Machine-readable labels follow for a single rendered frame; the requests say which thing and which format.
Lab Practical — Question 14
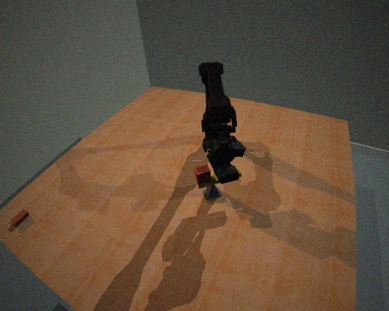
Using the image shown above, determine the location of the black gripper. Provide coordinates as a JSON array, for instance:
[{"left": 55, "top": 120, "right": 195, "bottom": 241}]
[{"left": 203, "top": 140, "right": 239, "bottom": 184}]

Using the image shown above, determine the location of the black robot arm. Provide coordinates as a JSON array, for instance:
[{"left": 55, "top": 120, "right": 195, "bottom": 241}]
[{"left": 199, "top": 62, "right": 246, "bottom": 164}]

